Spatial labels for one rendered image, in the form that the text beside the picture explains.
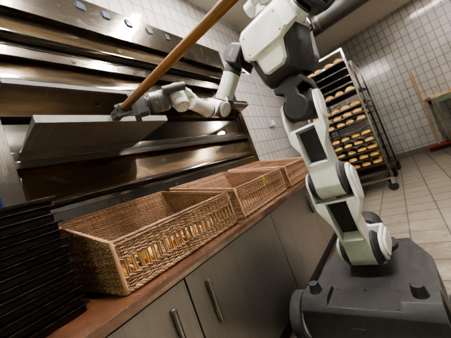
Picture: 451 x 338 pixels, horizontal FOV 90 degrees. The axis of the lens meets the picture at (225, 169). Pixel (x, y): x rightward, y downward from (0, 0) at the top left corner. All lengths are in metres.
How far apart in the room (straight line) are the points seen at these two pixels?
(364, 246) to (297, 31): 0.92
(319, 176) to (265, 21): 0.67
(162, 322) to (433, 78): 5.43
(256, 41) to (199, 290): 0.99
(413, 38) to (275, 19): 4.74
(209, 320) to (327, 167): 0.70
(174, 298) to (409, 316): 0.73
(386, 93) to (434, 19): 1.27
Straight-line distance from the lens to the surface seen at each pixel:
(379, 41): 5.72
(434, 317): 1.02
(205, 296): 0.83
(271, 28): 1.08
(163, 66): 0.81
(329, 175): 1.01
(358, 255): 1.19
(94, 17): 1.86
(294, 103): 1.03
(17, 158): 1.24
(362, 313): 1.05
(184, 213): 0.86
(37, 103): 1.31
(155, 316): 0.73
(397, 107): 5.53
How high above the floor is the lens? 0.78
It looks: 3 degrees up
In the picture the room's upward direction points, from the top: 20 degrees counter-clockwise
